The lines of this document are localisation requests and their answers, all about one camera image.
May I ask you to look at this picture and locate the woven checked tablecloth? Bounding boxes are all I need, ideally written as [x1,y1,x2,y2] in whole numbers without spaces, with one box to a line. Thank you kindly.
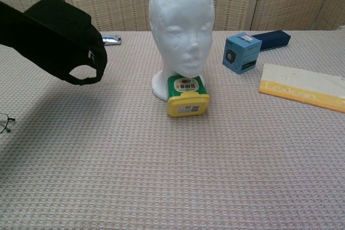
[0,29,345,230]

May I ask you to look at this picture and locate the blue white toothpaste tube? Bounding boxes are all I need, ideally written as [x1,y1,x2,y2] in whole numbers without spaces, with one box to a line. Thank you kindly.
[101,34,122,46]

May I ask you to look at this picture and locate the green box with yellow lid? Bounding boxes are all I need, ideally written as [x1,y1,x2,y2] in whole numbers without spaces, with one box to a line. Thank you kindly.
[166,75,211,119]

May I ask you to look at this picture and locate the white foam mannequin head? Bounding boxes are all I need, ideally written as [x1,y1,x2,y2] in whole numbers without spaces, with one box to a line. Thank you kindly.
[148,0,216,101]

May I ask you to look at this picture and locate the yellow white Lexicon book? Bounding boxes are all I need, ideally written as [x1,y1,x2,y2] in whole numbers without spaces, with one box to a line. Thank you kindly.
[258,63,345,114]

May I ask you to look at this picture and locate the black baseball cap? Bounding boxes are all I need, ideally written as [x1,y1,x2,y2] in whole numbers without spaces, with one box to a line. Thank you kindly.
[0,0,108,86]

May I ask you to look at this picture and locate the beige woven folding screen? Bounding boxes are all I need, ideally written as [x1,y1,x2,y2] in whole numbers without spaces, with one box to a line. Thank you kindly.
[0,0,345,33]

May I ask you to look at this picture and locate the dark blue oblong case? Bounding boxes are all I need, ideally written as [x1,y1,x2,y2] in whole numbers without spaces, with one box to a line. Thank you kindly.
[252,30,291,52]

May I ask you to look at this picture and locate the thin-framed eyeglasses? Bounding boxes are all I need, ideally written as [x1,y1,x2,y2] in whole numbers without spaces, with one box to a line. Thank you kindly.
[0,113,16,134]

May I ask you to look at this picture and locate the light blue cardboard box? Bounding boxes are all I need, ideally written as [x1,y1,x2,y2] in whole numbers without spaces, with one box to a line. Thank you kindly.
[222,32,263,75]

